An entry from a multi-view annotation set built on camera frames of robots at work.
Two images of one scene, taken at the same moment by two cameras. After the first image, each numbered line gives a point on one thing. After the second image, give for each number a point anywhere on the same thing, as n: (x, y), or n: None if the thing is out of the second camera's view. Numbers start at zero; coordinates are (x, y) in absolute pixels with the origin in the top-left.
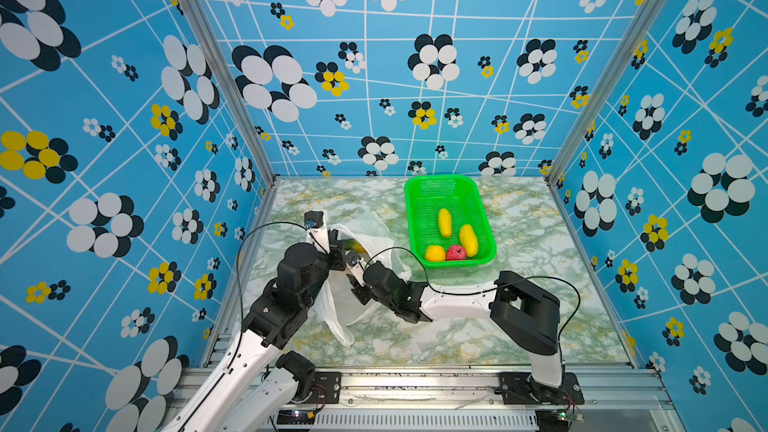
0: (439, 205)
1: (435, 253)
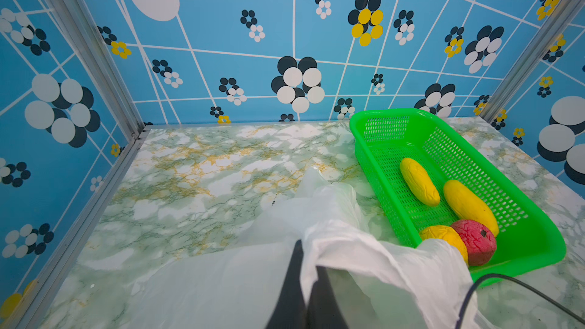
0: (407, 157)
1: (446, 234)
